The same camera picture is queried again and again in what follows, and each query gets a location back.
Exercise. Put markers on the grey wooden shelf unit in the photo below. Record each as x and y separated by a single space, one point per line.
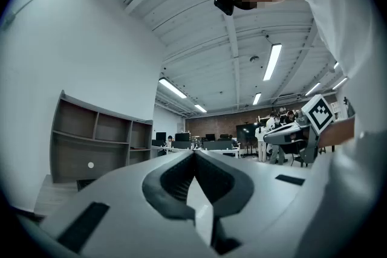
75 118

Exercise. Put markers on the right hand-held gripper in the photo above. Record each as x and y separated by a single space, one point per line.
317 114

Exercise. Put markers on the grey wooden desk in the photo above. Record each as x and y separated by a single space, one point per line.
51 196

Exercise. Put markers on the black office chair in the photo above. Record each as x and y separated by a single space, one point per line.
299 154

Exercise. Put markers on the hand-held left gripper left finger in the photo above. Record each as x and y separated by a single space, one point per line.
121 205

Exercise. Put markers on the white long office desk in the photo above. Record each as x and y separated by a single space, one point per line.
225 152

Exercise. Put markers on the person's right forearm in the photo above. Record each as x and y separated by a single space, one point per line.
338 131

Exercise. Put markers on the person's white shirt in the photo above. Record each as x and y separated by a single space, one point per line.
347 24

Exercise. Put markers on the black desk divider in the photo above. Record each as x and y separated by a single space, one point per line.
216 145

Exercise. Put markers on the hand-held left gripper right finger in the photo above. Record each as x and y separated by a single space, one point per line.
266 190

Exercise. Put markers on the black computer monitor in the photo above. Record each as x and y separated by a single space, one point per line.
210 137
161 136
182 137

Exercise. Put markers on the large black display screen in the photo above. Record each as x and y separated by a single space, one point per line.
248 132

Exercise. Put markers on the round ceiling sensor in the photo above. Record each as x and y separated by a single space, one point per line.
254 59

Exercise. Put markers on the long ceiling light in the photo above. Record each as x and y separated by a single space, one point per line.
272 62
340 83
200 108
313 88
256 98
172 87

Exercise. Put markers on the white round hole cover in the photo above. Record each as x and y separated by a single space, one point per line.
90 165

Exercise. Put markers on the black head-mounted camera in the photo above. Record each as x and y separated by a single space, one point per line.
223 3

